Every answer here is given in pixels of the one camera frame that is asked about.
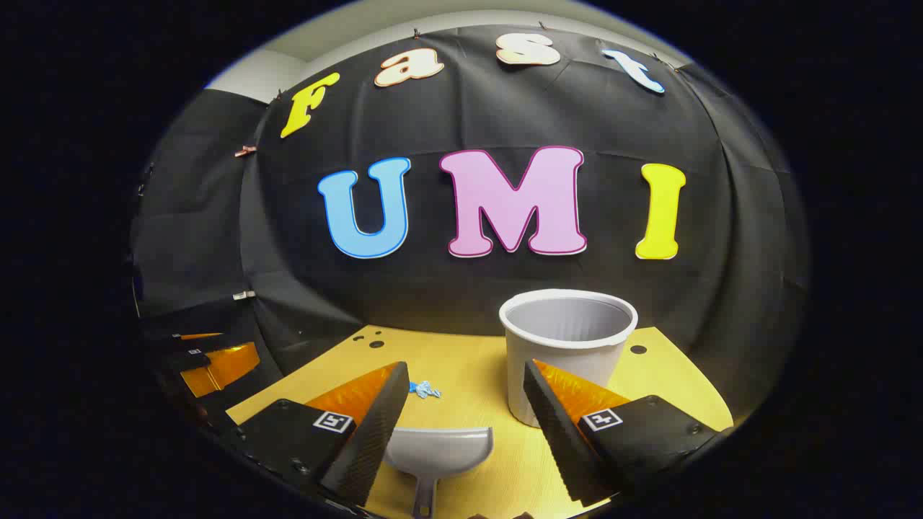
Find black backdrop cloth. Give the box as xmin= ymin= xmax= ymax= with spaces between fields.
xmin=133 ymin=25 xmax=808 ymax=426

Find wooden desktop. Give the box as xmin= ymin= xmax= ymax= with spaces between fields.
xmin=226 ymin=324 xmax=735 ymax=519

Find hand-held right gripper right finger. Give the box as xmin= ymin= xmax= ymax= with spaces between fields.
xmin=522 ymin=359 xmax=723 ymax=505

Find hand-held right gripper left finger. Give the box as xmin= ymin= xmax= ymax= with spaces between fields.
xmin=229 ymin=360 xmax=410 ymax=507

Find grey plastic dustpan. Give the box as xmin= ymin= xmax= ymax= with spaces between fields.
xmin=384 ymin=427 xmax=495 ymax=518

